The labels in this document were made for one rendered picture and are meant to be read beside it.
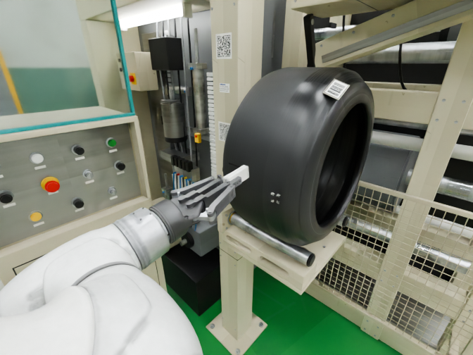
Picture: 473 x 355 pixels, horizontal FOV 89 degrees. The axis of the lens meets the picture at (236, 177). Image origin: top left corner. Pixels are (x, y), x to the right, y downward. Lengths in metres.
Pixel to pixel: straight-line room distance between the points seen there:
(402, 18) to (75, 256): 1.06
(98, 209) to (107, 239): 0.76
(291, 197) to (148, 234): 0.34
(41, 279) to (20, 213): 0.71
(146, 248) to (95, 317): 0.17
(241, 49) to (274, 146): 0.40
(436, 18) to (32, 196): 1.40
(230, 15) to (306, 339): 1.65
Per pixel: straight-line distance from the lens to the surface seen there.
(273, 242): 0.86
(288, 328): 1.76
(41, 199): 1.09
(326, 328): 1.82
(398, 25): 1.07
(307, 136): 0.58
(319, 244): 1.05
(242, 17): 0.89
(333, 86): 0.65
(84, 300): 0.26
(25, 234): 1.13
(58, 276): 0.38
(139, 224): 0.41
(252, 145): 0.62
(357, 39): 1.10
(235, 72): 0.88
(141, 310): 0.26
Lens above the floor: 1.45
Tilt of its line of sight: 25 degrees down
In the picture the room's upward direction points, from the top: straight up
